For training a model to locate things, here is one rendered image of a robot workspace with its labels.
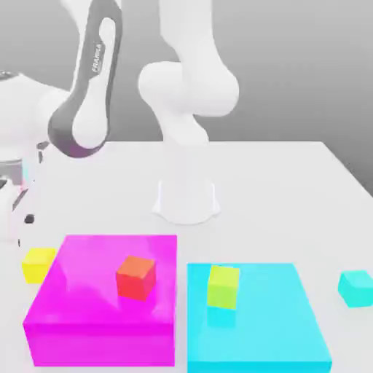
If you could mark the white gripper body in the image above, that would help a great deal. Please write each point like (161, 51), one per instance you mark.
(8, 231)

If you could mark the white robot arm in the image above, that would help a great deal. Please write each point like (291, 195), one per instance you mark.
(186, 87)

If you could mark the small yellow cube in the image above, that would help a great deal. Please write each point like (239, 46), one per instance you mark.
(36, 265)

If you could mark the small red cube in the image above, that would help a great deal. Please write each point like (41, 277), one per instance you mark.
(134, 282)

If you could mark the small lime green cube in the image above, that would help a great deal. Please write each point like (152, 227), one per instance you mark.
(223, 288)

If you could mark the small cyan cube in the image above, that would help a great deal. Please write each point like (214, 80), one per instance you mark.
(357, 288)

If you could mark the large magenta box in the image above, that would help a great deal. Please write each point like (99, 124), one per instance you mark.
(96, 329)

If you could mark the large cyan box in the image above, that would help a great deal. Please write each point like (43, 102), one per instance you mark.
(271, 320)

